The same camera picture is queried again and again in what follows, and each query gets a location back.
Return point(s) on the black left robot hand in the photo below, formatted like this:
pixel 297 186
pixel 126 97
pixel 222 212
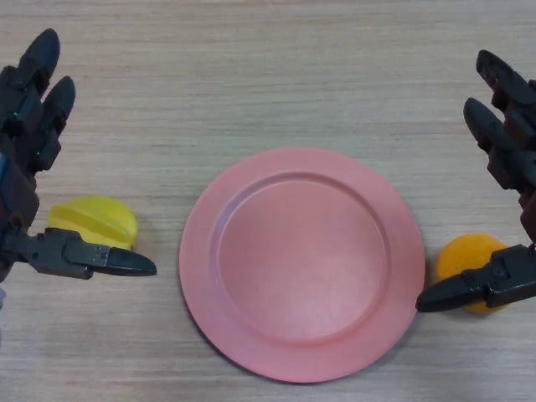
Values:
pixel 25 125

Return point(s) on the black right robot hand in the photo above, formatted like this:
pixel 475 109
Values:
pixel 515 134

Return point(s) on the yellow starfruit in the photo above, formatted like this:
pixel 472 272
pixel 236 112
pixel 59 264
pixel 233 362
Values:
pixel 98 213

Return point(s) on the pink round plate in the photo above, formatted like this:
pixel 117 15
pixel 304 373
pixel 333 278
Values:
pixel 301 268

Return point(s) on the orange round fruit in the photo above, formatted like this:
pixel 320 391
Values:
pixel 465 255

